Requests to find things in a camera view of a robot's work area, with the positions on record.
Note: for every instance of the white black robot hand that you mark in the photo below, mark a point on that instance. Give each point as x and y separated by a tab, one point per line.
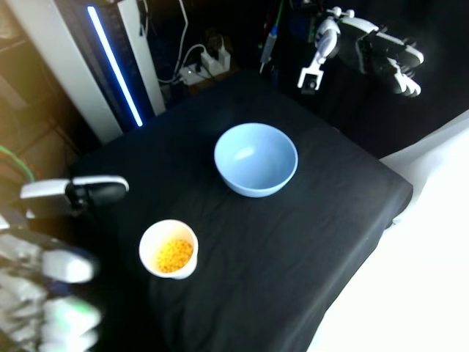
66	269
361	31

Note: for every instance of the white paper cup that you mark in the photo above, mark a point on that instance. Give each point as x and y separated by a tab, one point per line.
148	249

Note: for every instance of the light blue bowl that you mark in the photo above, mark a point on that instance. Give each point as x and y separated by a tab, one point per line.
256	165

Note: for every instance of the black backdrop cloth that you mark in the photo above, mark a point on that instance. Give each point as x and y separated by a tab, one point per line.
421	121

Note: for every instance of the white power strip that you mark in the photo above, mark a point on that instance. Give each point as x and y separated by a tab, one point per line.
194	72

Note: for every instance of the white column with blue light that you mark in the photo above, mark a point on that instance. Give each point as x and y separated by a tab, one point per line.
55	55

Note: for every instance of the black tablecloth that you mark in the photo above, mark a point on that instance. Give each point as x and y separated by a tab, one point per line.
293	238

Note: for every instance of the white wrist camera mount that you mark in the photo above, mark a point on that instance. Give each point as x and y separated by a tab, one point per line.
309	83

